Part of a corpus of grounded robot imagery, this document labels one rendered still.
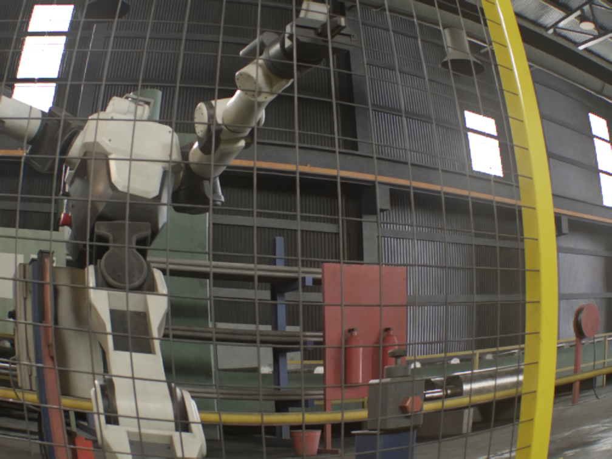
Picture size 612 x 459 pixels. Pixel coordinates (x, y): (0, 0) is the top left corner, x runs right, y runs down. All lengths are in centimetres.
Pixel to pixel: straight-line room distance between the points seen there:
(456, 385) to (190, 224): 370
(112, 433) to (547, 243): 78
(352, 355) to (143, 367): 651
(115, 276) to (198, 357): 826
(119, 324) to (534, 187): 79
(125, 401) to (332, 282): 672
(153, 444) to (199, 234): 876
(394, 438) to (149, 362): 67
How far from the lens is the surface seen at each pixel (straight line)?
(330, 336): 789
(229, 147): 172
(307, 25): 132
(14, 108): 169
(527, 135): 131
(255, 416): 448
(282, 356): 919
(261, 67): 145
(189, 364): 975
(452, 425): 879
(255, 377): 1071
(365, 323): 809
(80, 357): 214
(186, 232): 994
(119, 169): 169
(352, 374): 782
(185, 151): 191
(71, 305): 215
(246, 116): 160
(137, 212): 168
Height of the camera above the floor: 64
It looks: 11 degrees up
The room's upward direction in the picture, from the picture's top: 1 degrees counter-clockwise
